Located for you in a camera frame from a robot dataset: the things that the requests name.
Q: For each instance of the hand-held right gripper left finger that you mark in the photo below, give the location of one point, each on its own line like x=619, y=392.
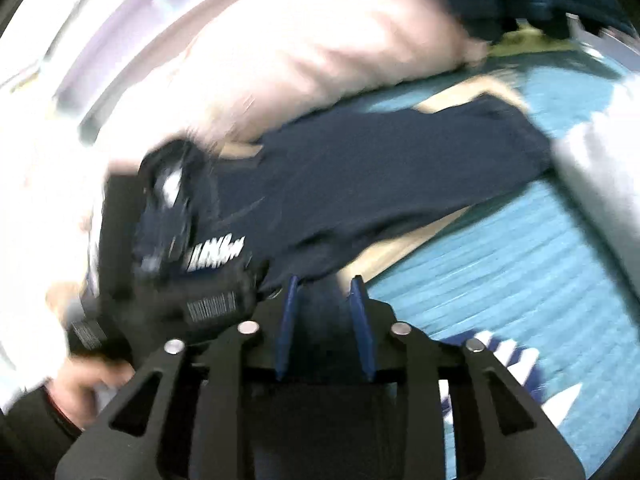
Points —
x=286, y=330

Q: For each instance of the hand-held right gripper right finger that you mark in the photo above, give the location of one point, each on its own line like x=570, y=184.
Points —
x=362, y=330

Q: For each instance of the navy sweater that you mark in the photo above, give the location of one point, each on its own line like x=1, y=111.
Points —
x=375, y=170

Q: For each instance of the person's left forearm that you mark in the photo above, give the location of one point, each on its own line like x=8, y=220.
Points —
x=30, y=435

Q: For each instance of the person's left hand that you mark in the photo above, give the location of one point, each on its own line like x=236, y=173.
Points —
x=85, y=390

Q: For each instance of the teal quilted blanket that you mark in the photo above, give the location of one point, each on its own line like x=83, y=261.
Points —
x=500, y=285

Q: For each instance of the lavender headboard shelf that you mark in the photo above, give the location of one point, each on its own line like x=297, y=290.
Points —
x=125, y=25

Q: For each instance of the grey folded garment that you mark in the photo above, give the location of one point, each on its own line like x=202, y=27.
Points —
x=600, y=170

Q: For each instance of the pink pillow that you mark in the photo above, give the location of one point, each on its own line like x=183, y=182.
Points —
x=325, y=45

